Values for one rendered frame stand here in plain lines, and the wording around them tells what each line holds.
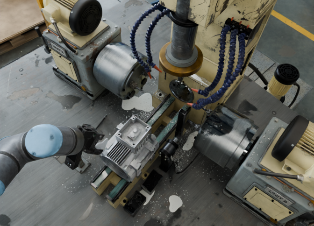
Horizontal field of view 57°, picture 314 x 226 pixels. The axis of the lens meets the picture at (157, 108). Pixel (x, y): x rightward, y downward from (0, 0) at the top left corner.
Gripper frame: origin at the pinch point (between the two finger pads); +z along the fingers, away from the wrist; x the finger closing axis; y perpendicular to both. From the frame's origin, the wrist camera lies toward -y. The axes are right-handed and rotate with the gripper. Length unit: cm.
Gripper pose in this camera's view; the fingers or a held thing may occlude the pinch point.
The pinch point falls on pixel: (98, 145)
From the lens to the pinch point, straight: 117.4
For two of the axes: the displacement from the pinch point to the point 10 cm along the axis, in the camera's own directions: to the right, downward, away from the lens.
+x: -8.0, -5.2, 3.0
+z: 2.8, 1.2, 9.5
